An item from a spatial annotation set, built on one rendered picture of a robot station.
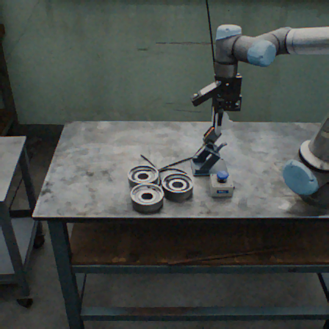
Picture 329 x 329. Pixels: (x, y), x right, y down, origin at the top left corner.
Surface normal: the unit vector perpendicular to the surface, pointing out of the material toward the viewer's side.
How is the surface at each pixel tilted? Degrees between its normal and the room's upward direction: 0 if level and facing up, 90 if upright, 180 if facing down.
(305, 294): 0
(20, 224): 0
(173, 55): 90
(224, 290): 0
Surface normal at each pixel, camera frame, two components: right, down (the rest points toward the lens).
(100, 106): 0.01, 0.58
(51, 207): 0.01, -0.81
